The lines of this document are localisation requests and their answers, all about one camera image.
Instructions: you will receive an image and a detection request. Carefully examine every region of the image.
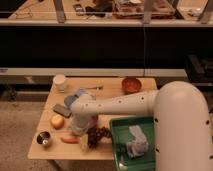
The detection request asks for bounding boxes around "white crumpled cloth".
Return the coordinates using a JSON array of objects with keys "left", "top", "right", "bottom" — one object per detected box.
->
[{"left": 126, "top": 125, "right": 149, "bottom": 158}]

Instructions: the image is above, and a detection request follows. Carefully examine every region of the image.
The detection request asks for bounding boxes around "purple bowl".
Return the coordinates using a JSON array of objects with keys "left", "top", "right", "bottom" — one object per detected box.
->
[{"left": 89, "top": 116, "right": 98, "bottom": 128}]

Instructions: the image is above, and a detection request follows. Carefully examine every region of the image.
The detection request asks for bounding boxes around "yellow apple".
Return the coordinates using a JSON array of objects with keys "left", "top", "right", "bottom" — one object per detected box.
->
[{"left": 50, "top": 115, "right": 64, "bottom": 129}]

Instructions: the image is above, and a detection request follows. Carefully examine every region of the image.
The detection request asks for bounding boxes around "dark rectangular block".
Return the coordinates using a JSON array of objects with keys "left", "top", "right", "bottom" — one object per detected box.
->
[{"left": 53, "top": 104, "right": 71, "bottom": 118}]

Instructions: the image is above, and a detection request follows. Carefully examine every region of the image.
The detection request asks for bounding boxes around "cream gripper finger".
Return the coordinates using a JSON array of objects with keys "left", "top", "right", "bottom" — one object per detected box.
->
[{"left": 79, "top": 134, "right": 88, "bottom": 152}]

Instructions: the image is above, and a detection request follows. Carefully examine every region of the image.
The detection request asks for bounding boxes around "blue round lid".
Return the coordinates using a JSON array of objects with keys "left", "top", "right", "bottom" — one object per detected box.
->
[{"left": 64, "top": 95, "right": 76, "bottom": 108}]

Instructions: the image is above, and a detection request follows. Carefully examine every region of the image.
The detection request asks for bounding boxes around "dark grape bunch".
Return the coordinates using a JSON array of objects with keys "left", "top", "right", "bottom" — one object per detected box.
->
[{"left": 87, "top": 127, "right": 111, "bottom": 148}]

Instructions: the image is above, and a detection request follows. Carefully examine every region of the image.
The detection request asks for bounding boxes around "green plastic tray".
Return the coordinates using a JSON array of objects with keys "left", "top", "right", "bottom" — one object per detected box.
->
[{"left": 110, "top": 117, "right": 155, "bottom": 171}]

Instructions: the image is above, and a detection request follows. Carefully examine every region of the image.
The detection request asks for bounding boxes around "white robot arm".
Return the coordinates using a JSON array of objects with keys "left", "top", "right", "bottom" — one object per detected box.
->
[{"left": 70, "top": 81, "right": 213, "bottom": 171}]

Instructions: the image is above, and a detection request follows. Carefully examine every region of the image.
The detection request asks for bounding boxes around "blue grey sponge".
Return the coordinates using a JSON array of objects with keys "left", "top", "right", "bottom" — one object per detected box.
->
[{"left": 74, "top": 88, "right": 87, "bottom": 98}]

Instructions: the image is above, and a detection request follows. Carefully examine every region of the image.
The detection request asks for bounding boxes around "small metal cup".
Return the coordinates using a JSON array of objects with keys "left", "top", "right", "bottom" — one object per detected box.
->
[{"left": 36, "top": 131, "right": 52, "bottom": 147}]

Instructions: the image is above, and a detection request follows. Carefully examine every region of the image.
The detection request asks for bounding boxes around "orange red bowl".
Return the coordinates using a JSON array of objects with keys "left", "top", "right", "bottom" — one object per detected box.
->
[{"left": 122, "top": 77, "right": 142, "bottom": 94}]

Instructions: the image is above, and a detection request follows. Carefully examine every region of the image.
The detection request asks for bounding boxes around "white plastic cup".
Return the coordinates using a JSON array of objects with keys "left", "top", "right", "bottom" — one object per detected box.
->
[{"left": 53, "top": 74, "right": 67, "bottom": 92}]

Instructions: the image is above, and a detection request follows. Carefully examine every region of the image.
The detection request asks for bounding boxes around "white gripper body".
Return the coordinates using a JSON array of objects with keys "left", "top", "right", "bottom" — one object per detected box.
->
[{"left": 70, "top": 116, "right": 90, "bottom": 136}]

